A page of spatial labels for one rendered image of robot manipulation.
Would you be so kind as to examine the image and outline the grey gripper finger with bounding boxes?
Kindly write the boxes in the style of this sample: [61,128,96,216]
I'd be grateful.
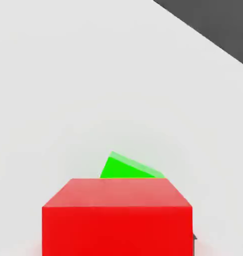
[192,233,198,256]

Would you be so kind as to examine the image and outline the small red cube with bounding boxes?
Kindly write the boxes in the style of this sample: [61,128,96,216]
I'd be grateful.
[41,177,194,256]

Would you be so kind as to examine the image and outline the small green cube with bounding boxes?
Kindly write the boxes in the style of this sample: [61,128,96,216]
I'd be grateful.
[99,150,166,179]

